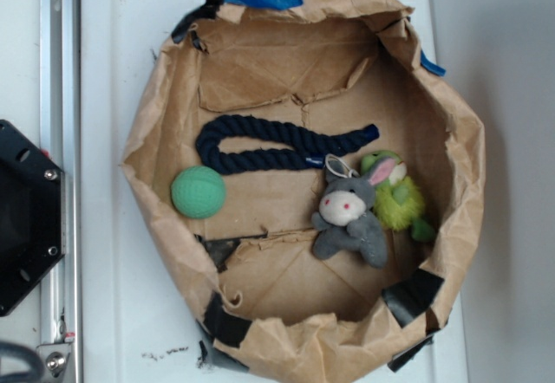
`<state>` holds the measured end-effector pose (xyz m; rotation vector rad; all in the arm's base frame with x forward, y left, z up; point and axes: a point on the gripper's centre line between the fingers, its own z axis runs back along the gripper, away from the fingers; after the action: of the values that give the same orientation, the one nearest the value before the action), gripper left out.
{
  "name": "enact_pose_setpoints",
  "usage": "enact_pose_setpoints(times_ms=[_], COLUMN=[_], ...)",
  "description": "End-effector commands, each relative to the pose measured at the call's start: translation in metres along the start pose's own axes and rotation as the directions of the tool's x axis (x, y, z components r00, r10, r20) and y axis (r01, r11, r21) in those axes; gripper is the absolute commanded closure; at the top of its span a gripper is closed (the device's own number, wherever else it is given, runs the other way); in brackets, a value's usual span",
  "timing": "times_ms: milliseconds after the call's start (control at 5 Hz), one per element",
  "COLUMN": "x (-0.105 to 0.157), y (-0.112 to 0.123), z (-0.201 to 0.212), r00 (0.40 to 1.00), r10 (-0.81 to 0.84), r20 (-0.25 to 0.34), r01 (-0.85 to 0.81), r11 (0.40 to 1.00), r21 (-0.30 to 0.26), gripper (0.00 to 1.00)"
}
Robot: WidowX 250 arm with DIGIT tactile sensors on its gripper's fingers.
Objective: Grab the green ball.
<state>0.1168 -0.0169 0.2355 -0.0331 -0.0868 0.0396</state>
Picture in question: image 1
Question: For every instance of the green rubber ball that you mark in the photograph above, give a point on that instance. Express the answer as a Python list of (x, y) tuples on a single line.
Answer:
[(198, 192)]

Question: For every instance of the brown paper bag bin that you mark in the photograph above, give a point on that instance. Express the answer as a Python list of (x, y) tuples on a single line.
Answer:
[(248, 274)]

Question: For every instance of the grey plush donkey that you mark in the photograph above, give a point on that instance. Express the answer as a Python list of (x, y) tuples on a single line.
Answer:
[(344, 219)]

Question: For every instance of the green fuzzy plush toy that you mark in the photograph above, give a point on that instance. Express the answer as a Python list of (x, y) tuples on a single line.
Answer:
[(399, 203)]

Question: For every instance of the dark blue rope toy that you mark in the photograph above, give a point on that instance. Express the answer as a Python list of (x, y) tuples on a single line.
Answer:
[(306, 149)]

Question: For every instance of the aluminium frame rail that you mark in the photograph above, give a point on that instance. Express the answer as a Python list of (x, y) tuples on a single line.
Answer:
[(60, 136)]

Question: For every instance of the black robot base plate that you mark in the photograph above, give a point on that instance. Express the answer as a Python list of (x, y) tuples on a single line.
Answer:
[(31, 216)]

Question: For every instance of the metal corner bracket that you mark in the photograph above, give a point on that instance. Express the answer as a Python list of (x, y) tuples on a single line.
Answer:
[(56, 359)]

